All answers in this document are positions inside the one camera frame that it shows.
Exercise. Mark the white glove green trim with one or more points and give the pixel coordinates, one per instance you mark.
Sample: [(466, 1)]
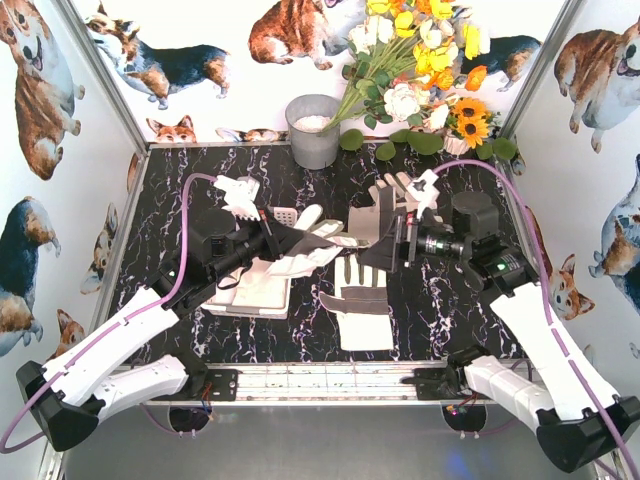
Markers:
[(361, 307)]

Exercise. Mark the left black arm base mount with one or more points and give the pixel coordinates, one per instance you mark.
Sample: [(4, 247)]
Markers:
[(203, 382)]

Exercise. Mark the grey metal bucket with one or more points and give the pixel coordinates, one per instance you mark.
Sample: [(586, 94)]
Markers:
[(314, 139)]

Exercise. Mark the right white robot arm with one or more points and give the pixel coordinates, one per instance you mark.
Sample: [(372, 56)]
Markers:
[(576, 415)]

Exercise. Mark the white grey work glove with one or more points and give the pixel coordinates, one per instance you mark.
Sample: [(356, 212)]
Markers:
[(256, 288)]

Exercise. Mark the white perforated storage basket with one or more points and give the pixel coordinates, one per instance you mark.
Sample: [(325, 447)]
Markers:
[(230, 249)]

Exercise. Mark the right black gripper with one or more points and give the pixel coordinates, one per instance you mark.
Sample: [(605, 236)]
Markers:
[(406, 245)]

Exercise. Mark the small white sunflower pot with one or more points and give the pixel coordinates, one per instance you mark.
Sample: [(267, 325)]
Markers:
[(455, 146)]

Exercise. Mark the aluminium front rail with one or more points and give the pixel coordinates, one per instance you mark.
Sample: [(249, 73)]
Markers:
[(265, 384)]

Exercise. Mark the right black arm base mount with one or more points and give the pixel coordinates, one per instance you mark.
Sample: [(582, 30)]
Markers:
[(450, 382)]

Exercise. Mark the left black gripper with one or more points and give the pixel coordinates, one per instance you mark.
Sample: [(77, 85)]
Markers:
[(271, 240)]

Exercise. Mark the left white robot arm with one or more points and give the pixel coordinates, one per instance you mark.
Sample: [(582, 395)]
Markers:
[(177, 289)]

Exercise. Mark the artificial flower bouquet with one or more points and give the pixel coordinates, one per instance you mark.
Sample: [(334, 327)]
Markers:
[(419, 63)]

